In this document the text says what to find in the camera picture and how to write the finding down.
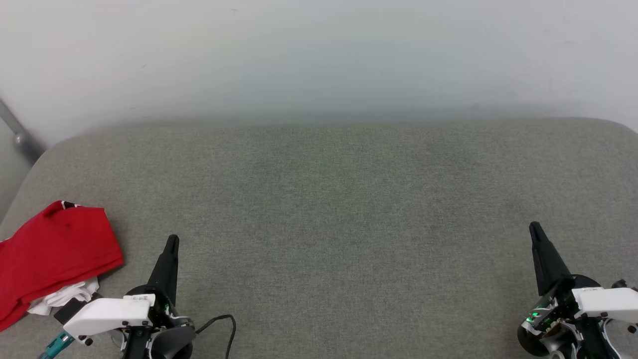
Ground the red and white shirt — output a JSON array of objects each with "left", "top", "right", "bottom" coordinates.
[{"left": 0, "top": 200, "right": 124, "bottom": 332}]

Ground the left teal cable connector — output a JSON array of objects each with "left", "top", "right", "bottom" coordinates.
[{"left": 39, "top": 332, "right": 74, "bottom": 359}]

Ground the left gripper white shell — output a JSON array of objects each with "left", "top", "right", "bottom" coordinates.
[{"left": 63, "top": 235, "right": 196, "bottom": 342}]

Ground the left thin black cable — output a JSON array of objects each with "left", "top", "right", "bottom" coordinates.
[{"left": 194, "top": 314, "right": 237, "bottom": 359}]

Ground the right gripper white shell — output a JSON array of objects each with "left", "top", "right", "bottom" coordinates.
[{"left": 522, "top": 221, "right": 638, "bottom": 331}]

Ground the grey metal pole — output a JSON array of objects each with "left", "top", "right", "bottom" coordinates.
[{"left": 0, "top": 98, "right": 46, "bottom": 166}]

